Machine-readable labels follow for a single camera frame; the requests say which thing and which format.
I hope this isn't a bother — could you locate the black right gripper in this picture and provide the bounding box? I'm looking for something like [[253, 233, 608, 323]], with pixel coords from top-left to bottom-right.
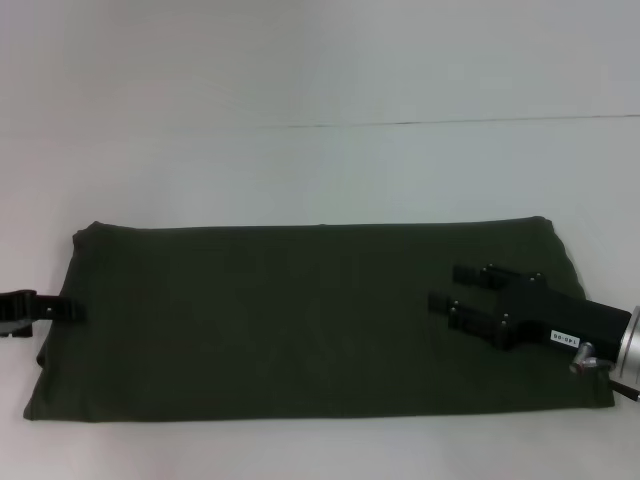
[[426, 261, 633, 362]]

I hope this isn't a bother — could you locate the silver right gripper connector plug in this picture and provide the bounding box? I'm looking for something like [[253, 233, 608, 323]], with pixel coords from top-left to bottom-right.
[[568, 341, 609, 375]]

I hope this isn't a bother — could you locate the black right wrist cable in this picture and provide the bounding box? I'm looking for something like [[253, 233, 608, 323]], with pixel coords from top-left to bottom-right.
[[603, 375, 640, 402]]

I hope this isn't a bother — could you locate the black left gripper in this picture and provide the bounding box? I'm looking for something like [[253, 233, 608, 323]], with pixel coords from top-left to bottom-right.
[[0, 288, 87, 340]]

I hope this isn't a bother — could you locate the dark green FREE! t-shirt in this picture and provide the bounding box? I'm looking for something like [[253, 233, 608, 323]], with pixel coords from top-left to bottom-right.
[[22, 215, 615, 411]]

